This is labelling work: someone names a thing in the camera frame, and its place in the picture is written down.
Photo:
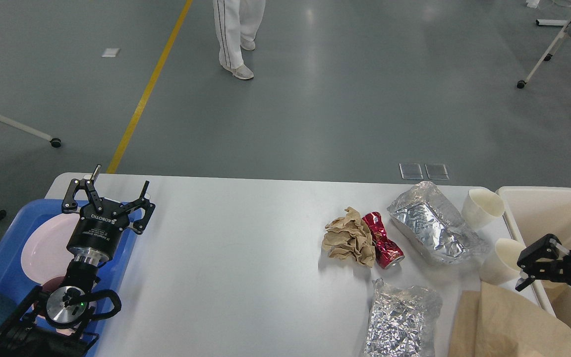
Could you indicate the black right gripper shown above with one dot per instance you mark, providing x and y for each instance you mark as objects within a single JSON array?
[{"x": 543, "y": 260}]

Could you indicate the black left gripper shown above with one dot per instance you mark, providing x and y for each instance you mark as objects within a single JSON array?
[{"x": 98, "y": 230}]

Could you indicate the pink plate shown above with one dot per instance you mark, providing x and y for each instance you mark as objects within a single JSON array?
[{"x": 45, "y": 255}]

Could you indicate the cream paper cup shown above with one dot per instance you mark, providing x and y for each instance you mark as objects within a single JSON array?
[
  {"x": 500, "y": 266},
  {"x": 481, "y": 207}
]

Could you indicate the pink ribbed mug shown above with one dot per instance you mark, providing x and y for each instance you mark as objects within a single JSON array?
[{"x": 55, "y": 285}]

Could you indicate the brown paper bag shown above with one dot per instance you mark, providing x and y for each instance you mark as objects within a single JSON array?
[{"x": 495, "y": 322}]

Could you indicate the silver foil bag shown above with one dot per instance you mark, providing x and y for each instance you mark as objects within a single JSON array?
[
  {"x": 402, "y": 322},
  {"x": 434, "y": 226}
]

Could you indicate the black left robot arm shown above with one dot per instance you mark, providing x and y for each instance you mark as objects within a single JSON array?
[{"x": 23, "y": 335}]

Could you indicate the beige waste bin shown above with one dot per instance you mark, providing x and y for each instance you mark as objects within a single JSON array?
[{"x": 531, "y": 213}]

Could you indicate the floor socket plate right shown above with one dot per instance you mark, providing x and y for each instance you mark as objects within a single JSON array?
[{"x": 437, "y": 172}]

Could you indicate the floor socket plate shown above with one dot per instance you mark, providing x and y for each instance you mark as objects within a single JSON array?
[
  {"x": 437, "y": 172},
  {"x": 411, "y": 171}
]

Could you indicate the crushed red can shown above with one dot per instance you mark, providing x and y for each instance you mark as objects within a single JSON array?
[{"x": 388, "y": 253}]

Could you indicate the floor socket plate left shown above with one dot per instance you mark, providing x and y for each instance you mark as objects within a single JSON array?
[{"x": 411, "y": 171}]

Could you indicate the crumpled brown paper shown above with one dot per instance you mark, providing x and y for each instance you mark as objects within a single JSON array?
[{"x": 349, "y": 237}]

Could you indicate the person in white trousers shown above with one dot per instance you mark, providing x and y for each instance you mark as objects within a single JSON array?
[{"x": 236, "y": 25}]

